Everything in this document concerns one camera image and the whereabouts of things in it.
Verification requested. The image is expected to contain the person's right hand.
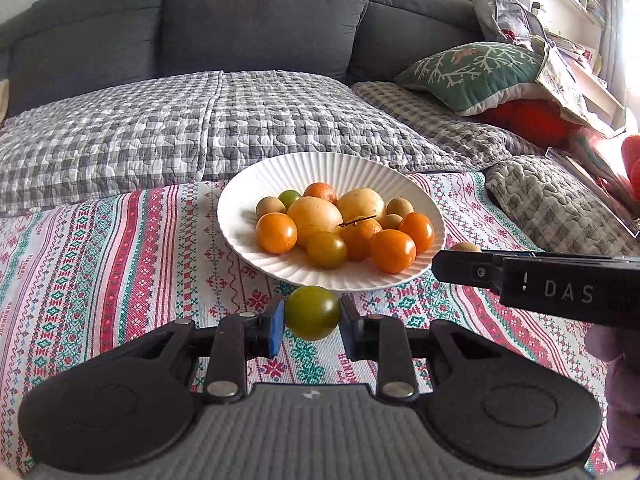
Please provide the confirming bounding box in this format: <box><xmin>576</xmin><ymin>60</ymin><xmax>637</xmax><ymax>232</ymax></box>
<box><xmin>585</xmin><ymin>325</ymin><xmax>639</xmax><ymax>466</ymax></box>

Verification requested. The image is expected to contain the large orange tomato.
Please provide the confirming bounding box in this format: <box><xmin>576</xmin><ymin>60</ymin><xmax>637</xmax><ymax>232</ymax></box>
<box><xmin>398</xmin><ymin>211</ymin><xmax>435</xmax><ymax>255</ymax></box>

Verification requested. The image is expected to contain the orange cherry tomato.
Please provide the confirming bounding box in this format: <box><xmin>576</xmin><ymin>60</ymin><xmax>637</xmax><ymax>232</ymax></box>
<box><xmin>255</xmin><ymin>212</ymin><xmax>297</xmax><ymax>255</ymax></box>

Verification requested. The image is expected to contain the beige round longan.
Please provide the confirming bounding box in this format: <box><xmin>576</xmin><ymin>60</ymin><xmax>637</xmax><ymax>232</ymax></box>
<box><xmin>386</xmin><ymin>197</ymin><xmax>414</xmax><ymax>218</ymax></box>

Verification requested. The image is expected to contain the green cherry tomato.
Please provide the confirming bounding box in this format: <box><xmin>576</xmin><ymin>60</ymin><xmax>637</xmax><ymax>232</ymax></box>
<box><xmin>284</xmin><ymin>286</ymin><xmax>340</xmax><ymax>340</ymax></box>

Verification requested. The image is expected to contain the mandarin with stem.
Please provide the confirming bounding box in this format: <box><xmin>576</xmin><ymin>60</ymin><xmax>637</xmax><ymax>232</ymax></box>
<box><xmin>338</xmin><ymin>217</ymin><xmax>383</xmax><ymax>262</ymax></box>

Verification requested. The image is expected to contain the red cushion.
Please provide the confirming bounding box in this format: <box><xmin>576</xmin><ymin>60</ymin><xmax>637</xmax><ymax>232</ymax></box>
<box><xmin>475</xmin><ymin>100</ymin><xmax>582</xmax><ymax>148</ymax></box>

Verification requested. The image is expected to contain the green snowflake cushion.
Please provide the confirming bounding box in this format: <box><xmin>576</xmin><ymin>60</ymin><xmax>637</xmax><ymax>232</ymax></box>
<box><xmin>395</xmin><ymin>41</ymin><xmax>550</xmax><ymax>116</ymax></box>

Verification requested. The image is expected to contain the grey checked quilt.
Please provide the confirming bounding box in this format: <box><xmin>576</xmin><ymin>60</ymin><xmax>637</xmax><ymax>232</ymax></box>
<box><xmin>1</xmin><ymin>70</ymin><xmax>464</xmax><ymax>217</ymax></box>

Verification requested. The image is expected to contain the small beige longan fruit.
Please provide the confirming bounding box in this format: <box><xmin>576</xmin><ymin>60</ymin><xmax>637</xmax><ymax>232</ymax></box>
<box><xmin>255</xmin><ymin>196</ymin><xmax>286</xmax><ymax>219</ymax></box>

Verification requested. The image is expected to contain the dark grey sofa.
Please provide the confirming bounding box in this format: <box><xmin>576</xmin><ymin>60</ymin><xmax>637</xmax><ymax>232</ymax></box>
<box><xmin>1</xmin><ymin>0</ymin><xmax>483</xmax><ymax>115</ymax></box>

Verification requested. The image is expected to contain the white ribbed plate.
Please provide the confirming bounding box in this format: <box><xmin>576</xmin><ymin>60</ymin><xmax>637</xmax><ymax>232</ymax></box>
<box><xmin>217</xmin><ymin>153</ymin><xmax>446</xmax><ymax>292</ymax></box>

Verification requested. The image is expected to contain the patterned paper bag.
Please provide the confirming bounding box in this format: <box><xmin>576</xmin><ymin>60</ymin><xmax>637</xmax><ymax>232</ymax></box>
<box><xmin>473</xmin><ymin>0</ymin><xmax>614</xmax><ymax>136</ymax></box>

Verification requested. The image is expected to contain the dark olive tomato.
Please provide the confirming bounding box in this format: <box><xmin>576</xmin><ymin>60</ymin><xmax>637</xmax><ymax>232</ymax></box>
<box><xmin>306</xmin><ymin>232</ymin><xmax>348</xmax><ymax>269</ymax></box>

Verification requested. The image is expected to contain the orange mandarin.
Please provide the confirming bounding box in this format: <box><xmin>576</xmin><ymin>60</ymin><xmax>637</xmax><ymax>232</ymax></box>
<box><xmin>304</xmin><ymin>182</ymin><xmax>337</xmax><ymax>205</ymax></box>

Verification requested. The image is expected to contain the small tan longan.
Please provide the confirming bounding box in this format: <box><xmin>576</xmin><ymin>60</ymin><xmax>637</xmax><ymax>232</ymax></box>
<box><xmin>449</xmin><ymin>242</ymin><xmax>482</xmax><ymax>252</ymax></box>

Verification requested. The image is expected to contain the white bookshelf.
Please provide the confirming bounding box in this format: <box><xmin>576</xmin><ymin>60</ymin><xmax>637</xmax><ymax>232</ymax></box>
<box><xmin>520</xmin><ymin>0</ymin><xmax>624</xmax><ymax>126</ymax></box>

